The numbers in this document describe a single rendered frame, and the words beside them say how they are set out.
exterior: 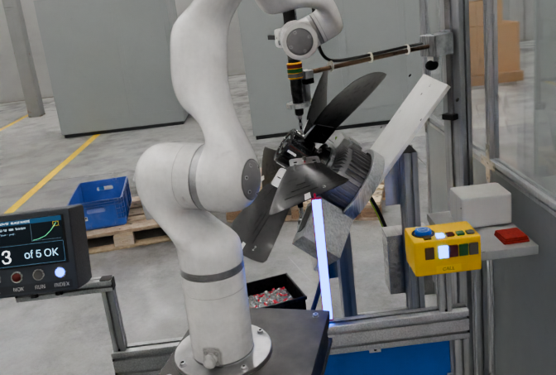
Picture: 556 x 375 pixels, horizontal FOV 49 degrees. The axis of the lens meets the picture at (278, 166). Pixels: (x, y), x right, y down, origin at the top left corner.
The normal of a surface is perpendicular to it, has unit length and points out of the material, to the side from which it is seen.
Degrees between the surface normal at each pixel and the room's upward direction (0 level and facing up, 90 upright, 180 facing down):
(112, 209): 90
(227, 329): 91
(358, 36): 90
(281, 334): 2
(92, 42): 90
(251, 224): 50
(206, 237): 31
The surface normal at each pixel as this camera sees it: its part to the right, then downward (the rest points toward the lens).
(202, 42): 0.24, 0.11
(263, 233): -0.48, -0.44
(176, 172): -0.41, -0.11
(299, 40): 0.04, 0.27
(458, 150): -0.79, 0.26
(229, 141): 0.63, -0.41
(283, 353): -0.09, -0.95
